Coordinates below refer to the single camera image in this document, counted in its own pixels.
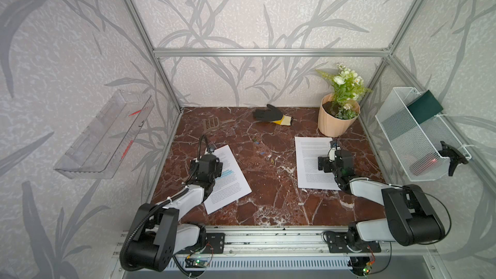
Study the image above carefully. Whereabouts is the clear acrylic wall shelf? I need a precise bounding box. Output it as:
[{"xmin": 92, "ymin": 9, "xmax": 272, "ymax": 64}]
[{"xmin": 54, "ymin": 90, "xmax": 154, "ymax": 180}]

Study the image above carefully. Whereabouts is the white wire mesh basket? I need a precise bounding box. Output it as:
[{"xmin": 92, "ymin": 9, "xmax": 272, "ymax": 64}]
[{"xmin": 375, "ymin": 87, "xmax": 471, "ymax": 182}]

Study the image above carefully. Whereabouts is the black corrugated cable conduit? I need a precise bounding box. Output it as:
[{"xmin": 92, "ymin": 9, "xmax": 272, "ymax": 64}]
[{"xmin": 118, "ymin": 134, "xmax": 212, "ymax": 272}]

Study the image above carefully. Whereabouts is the plain printed paper document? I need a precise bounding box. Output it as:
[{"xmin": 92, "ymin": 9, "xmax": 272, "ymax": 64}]
[{"xmin": 294, "ymin": 136, "xmax": 340, "ymax": 191}]

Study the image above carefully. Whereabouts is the terracotta flower pot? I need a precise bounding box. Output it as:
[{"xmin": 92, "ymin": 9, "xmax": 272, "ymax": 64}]
[{"xmin": 318, "ymin": 94, "xmax": 360, "ymax": 138}]

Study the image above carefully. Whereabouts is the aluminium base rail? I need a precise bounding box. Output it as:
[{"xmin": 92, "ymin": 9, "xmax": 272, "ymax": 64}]
[{"xmin": 112, "ymin": 226, "xmax": 439, "ymax": 258}]

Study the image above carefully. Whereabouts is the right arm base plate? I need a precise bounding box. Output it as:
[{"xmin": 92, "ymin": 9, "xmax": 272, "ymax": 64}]
[{"xmin": 322, "ymin": 231, "xmax": 382, "ymax": 254}]

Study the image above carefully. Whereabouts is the highlighted printed paper document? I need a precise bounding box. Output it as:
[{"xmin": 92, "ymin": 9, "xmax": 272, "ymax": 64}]
[{"xmin": 204, "ymin": 145, "xmax": 252, "ymax": 214}]

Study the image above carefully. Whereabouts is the dark green book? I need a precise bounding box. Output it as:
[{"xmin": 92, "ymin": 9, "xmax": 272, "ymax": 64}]
[{"xmin": 407, "ymin": 90, "xmax": 444, "ymax": 125}]

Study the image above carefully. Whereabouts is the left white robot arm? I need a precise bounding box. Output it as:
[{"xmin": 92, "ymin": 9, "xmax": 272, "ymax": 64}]
[{"xmin": 119, "ymin": 154, "xmax": 223, "ymax": 272}]

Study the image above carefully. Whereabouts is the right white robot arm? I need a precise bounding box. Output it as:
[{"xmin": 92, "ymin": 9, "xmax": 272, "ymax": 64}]
[{"xmin": 317, "ymin": 149, "xmax": 450, "ymax": 252}]

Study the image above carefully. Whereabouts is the green artificial plant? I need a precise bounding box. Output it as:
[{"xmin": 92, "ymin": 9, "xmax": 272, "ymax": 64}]
[{"xmin": 317, "ymin": 64, "xmax": 371, "ymax": 120}]

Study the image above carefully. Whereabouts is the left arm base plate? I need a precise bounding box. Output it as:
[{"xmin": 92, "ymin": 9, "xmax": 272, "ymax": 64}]
[{"xmin": 178, "ymin": 232, "xmax": 226, "ymax": 254}]

